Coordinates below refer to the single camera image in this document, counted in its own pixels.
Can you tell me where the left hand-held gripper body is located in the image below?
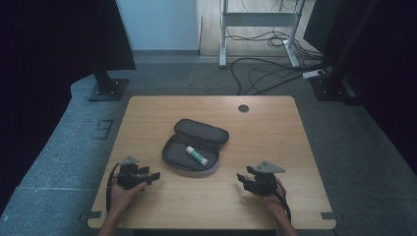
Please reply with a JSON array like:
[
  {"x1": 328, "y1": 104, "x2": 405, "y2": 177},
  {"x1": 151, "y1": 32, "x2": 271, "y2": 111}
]
[{"x1": 115, "y1": 155, "x2": 149, "y2": 191}]

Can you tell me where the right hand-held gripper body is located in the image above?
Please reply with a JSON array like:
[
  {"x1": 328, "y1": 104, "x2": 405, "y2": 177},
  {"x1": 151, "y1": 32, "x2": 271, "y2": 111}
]
[{"x1": 250, "y1": 159, "x2": 286, "y2": 197}]

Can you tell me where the grey zip pencil case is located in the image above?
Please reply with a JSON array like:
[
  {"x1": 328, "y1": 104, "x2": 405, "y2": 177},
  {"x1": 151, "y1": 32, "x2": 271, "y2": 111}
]
[{"x1": 160, "y1": 118, "x2": 230, "y2": 176}]

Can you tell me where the white green glue stick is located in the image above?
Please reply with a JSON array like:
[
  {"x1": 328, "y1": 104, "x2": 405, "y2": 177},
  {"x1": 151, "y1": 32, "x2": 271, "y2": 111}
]
[{"x1": 185, "y1": 146, "x2": 209, "y2": 167}]

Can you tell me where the person's left hand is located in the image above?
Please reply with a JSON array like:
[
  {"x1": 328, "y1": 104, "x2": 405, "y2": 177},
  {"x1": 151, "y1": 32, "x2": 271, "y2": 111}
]
[{"x1": 108, "y1": 181, "x2": 148, "y2": 216}]

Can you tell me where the person's right hand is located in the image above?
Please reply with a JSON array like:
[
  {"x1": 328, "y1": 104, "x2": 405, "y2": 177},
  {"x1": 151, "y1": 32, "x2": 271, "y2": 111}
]
[{"x1": 261, "y1": 179, "x2": 288, "y2": 214}]

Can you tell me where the dark floor socket plate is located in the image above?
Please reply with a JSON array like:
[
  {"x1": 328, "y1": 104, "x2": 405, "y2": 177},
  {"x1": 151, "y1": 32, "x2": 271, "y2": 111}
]
[{"x1": 92, "y1": 119, "x2": 115, "y2": 141}]

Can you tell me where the white power strip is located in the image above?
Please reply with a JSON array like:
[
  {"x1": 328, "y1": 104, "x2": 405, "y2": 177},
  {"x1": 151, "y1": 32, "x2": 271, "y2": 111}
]
[{"x1": 301, "y1": 69, "x2": 327, "y2": 80}]

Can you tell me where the black curtain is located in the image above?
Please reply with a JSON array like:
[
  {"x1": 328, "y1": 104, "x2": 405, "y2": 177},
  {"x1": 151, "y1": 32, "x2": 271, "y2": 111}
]
[
  {"x1": 0, "y1": 0, "x2": 137, "y2": 210},
  {"x1": 303, "y1": 0, "x2": 417, "y2": 175}
]

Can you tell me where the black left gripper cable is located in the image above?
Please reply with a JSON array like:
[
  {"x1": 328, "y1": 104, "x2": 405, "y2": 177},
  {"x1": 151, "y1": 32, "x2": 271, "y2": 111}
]
[{"x1": 105, "y1": 162, "x2": 122, "y2": 214}]

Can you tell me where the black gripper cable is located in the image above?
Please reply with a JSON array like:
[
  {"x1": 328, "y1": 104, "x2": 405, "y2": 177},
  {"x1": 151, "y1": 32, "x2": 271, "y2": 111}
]
[
  {"x1": 273, "y1": 178, "x2": 293, "y2": 224},
  {"x1": 105, "y1": 162, "x2": 122, "y2": 214}
]

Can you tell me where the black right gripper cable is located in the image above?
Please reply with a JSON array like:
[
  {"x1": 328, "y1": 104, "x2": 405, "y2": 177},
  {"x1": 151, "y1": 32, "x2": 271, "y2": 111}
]
[{"x1": 273, "y1": 178, "x2": 293, "y2": 224}]

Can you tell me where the black stand with base plate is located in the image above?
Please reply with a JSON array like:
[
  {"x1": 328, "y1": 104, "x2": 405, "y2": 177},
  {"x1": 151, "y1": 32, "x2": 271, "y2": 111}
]
[
  {"x1": 309, "y1": 0, "x2": 382, "y2": 102},
  {"x1": 87, "y1": 60, "x2": 131, "y2": 102}
]

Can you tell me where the bundle of black floor cables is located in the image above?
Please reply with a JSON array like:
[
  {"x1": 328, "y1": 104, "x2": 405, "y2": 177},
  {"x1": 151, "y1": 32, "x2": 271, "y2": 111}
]
[{"x1": 225, "y1": 0, "x2": 332, "y2": 96}]

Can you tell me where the white metal desk frame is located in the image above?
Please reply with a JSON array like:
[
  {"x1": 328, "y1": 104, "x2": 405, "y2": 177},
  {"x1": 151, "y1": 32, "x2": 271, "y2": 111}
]
[{"x1": 218, "y1": 0, "x2": 307, "y2": 69}]

